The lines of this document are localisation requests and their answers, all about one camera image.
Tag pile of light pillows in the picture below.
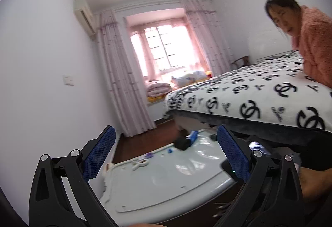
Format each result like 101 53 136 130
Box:
171 70 212 87

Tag black pouch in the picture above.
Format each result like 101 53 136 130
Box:
173 137 192 152

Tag white bed frame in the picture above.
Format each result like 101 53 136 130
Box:
172 115 216 136

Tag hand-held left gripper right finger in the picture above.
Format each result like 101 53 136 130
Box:
216 124 305 227

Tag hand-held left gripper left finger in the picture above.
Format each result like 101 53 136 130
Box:
28 125 120 227

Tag folded pink quilts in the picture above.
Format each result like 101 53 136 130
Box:
146 80 173 103

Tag wooden chair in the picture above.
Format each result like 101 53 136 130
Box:
231 56 251 71

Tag white board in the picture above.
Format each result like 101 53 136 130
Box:
248 32 299 64

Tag window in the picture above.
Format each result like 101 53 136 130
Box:
126 17 208 79

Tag bed with logo blanket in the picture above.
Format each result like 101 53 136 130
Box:
163 50 332 147

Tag pink patterned curtain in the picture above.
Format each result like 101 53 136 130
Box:
97 10 157 138
180 0 231 78

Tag person's right hand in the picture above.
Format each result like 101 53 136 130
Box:
298 167 332 203

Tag white plastic clip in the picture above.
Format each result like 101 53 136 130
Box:
131 159 151 172

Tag white wall air conditioner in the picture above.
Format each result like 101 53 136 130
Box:
74 0 98 40

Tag grey plastic storage bin lid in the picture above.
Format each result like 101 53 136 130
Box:
100 130 239 213

